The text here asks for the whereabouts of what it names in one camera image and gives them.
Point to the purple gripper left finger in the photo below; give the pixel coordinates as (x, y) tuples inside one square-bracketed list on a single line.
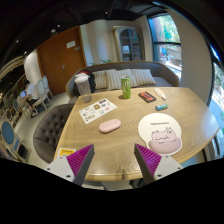
[(74, 166)]

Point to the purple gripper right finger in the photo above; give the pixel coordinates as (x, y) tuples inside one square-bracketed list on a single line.
[(154, 166)]

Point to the white cartoon mouse pad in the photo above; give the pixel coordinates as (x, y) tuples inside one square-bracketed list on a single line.
[(161, 133)]

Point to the pink computer mouse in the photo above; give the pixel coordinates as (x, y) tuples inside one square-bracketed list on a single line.
[(109, 125)]

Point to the yellow sticker label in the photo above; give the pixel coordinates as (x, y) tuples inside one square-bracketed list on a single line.
[(65, 152)]

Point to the grey tufted chair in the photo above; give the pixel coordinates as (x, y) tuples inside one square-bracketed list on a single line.
[(48, 131)]

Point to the small teal tube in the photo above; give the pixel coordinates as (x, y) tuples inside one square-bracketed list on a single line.
[(161, 107)]

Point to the sticker sheet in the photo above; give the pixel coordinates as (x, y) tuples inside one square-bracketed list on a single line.
[(96, 110)]

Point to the blue round-back chair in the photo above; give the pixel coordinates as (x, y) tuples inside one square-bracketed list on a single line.
[(15, 145)]

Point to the white chair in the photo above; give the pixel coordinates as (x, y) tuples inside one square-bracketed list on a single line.
[(42, 96)]

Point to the clear plastic tumbler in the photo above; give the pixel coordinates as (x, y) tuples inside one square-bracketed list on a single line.
[(82, 82)]

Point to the green drink can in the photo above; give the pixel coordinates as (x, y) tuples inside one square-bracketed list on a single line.
[(126, 87)]

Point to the seated person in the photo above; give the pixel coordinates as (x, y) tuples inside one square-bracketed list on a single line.
[(31, 96)]

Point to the striped cushion right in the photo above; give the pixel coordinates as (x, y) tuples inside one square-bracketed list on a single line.
[(143, 77)]

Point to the striped cushion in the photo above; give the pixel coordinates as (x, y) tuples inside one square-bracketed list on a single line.
[(103, 79), (114, 78), (143, 77)]

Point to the grey curved sofa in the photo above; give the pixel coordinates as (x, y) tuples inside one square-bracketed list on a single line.
[(163, 76)]

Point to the striped cushion left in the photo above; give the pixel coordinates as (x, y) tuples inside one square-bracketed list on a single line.
[(103, 79)]

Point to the striped cushion middle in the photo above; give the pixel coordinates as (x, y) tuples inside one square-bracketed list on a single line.
[(114, 78)]

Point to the wooden door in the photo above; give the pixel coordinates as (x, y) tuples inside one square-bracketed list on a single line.
[(60, 57)]

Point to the glass display cabinet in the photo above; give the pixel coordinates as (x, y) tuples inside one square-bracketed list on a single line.
[(129, 43)]

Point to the window frame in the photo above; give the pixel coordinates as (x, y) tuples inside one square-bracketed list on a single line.
[(166, 42)]

